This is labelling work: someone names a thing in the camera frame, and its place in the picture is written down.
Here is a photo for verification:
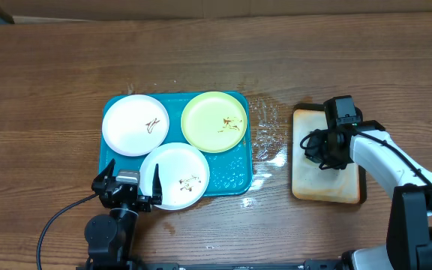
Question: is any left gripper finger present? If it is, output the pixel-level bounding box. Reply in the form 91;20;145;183
151;163;162;205
94;158;116;182

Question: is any white plate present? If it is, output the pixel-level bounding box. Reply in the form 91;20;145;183
102;94;170;157
139;142;210;211

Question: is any yellow-green plate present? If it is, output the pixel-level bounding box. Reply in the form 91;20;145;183
181;91;248;153

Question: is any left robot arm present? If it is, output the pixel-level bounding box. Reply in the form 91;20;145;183
84;160;162;269

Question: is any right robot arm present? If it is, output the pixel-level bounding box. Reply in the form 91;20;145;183
292;121;432;269

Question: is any black tray with soapy water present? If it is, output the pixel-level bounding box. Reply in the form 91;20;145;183
291;103;367;204

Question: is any teal plastic tray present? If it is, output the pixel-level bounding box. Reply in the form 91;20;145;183
98;92;253;197

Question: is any white plate front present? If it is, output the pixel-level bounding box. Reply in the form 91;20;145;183
139;142;210;211

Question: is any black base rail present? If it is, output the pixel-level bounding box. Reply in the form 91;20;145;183
76;259;347;270

